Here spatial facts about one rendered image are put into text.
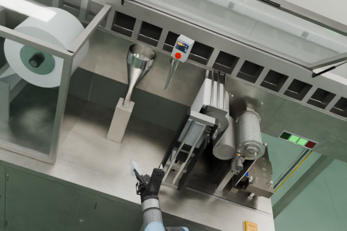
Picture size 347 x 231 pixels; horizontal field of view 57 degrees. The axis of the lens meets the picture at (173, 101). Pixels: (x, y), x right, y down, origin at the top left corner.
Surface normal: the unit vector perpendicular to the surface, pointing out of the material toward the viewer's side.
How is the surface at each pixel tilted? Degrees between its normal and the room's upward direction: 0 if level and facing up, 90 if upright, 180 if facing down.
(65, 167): 0
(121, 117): 90
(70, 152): 0
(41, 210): 90
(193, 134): 90
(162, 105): 90
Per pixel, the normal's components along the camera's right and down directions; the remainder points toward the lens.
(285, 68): -0.13, 0.59
